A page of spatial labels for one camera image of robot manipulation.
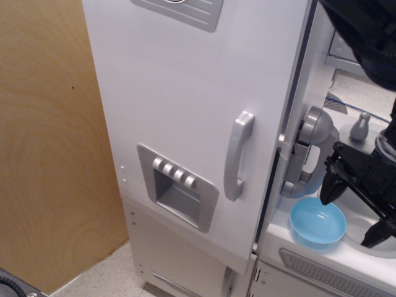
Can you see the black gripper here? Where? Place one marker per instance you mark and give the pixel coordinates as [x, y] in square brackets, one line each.
[372, 179]

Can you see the white fridge door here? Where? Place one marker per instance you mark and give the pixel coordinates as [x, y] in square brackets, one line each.
[178, 89]
[168, 261]

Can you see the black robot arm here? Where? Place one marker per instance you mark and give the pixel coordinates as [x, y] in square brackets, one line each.
[368, 28]

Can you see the grey top fridge panel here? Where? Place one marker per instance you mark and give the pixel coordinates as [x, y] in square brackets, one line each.
[198, 13]

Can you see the grey toy sink basin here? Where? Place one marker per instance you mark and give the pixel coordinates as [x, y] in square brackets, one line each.
[359, 218]

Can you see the blue plastic bowl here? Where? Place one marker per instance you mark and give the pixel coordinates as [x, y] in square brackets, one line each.
[315, 225]

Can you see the grey toy faucet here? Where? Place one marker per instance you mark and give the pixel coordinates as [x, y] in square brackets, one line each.
[364, 138]

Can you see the grey oven vent panel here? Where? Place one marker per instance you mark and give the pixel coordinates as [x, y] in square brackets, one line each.
[331, 278]

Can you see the grey toy phone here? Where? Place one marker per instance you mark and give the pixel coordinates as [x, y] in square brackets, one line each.
[317, 130]

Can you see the white kitchen cabinet body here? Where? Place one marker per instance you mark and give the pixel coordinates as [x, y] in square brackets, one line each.
[271, 277]

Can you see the white toy microwave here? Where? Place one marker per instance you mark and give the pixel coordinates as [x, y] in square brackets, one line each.
[340, 56]

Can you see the grey ice dispenser panel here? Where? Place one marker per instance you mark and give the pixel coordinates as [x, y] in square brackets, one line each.
[178, 190]

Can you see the wooden board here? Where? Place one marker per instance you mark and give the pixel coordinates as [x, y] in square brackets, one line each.
[60, 207]

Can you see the black object bottom left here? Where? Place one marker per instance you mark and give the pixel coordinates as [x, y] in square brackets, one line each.
[14, 286]

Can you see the grey upper door handle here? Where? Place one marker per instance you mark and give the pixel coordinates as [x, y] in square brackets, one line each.
[240, 133]

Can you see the grey door handle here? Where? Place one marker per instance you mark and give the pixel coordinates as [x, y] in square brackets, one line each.
[240, 133]
[227, 285]

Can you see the grey lower door handle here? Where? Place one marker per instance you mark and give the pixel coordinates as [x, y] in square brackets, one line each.
[227, 285]

